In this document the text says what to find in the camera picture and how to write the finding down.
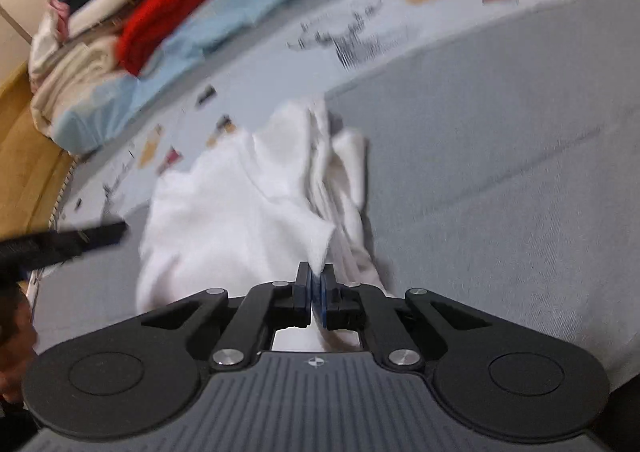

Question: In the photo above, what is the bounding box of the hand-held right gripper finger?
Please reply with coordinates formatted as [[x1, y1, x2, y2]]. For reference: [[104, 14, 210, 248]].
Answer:
[[142, 261, 317, 371], [317, 263, 489, 373]]

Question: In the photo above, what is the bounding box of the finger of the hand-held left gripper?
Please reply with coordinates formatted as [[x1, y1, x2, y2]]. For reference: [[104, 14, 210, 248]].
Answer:
[[0, 219, 130, 278]]

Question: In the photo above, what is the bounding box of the white t-shirt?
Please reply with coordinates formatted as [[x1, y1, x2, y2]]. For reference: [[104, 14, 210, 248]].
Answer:
[[135, 94, 388, 353]]

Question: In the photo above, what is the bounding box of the person's left hand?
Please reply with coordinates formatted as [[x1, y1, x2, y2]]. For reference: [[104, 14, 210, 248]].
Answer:
[[0, 297, 40, 405]]

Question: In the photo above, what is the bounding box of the cream fluffy cloth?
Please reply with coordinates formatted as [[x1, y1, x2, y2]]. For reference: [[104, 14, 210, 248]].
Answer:
[[27, 12, 131, 138]]

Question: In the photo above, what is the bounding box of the pink cloth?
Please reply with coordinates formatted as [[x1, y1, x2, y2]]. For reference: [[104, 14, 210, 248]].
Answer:
[[46, 0, 71, 40]]

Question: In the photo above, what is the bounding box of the red knit sweater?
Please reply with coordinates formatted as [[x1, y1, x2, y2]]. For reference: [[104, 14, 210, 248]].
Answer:
[[116, 0, 263, 78]]

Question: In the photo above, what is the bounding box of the light blue cloth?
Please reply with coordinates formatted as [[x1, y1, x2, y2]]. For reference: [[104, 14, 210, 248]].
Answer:
[[50, 0, 501, 155]]

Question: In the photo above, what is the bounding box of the wooden bed frame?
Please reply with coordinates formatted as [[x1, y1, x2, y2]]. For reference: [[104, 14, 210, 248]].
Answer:
[[0, 62, 76, 238]]

